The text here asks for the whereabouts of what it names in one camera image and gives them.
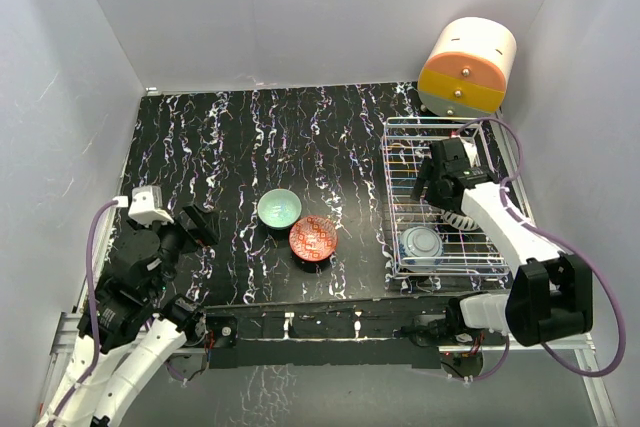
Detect round pastel drawer cabinet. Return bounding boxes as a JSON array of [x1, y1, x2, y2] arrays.
[[417, 17, 517, 118]]

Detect black marble table mat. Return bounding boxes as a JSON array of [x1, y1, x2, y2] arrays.
[[122, 82, 512, 306]]

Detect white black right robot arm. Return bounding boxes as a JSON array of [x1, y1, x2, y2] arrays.
[[412, 137, 593, 346]]

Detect floral cream bowl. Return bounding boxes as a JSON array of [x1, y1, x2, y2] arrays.
[[462, 139, 480, 167]]

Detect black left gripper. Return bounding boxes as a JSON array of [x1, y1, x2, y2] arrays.
[[130, 200, 219, 296]]

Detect white bowl black striped outside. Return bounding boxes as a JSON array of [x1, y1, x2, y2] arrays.
[[441, 211, 479, 232]]

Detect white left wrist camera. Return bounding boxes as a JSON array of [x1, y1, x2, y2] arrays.
[[128, 185, 174, 227]]

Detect red patterned bowl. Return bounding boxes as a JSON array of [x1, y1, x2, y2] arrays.
[[289, 215, 338, 262]]

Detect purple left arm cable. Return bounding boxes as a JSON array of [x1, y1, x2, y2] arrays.
[[39, 195, 130, 423]]

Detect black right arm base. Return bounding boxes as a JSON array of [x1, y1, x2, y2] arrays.
[[393, 314, 505, 354]]

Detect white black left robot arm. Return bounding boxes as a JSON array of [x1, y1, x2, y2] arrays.
[[38, 205, 220, 426]]

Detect celadon green bowl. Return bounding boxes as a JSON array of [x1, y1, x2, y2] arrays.
[[257, 189, 302, 230]]

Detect blue white patterned bowl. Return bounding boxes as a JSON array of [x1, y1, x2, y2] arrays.
[[399, 226, 444, 268]]

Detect white wire dish rack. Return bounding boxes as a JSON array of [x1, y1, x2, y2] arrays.
[[381, 117, 509, 281]]

